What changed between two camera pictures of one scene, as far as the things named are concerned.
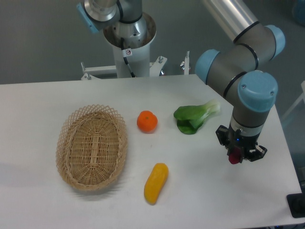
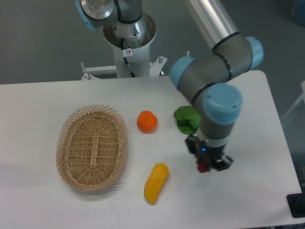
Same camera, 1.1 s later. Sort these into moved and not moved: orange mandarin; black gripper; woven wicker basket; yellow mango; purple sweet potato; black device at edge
Moved: black gripper; purple sweet potato
Not moved: orange mandarin; woven wicker basket; yellow mango; black device at edge
